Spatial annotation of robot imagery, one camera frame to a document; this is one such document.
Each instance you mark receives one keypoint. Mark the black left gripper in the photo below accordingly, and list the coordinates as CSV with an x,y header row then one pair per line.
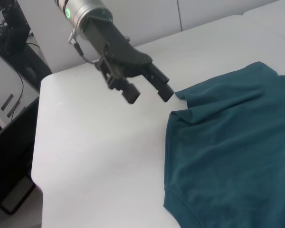
x,y
123,47

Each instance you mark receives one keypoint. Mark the teal blue t-shirt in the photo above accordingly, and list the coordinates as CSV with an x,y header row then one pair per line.
x,y
228,142

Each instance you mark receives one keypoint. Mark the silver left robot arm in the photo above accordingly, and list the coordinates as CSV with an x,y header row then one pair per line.
x,y
85,9

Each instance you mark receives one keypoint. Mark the black desk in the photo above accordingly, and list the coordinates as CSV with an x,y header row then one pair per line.
x,y
31,64

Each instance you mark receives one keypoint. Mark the black computer equipment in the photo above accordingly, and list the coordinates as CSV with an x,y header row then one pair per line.
x,y
14,31

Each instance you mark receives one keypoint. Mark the black computer case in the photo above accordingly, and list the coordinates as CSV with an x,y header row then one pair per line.
x,y
9,154

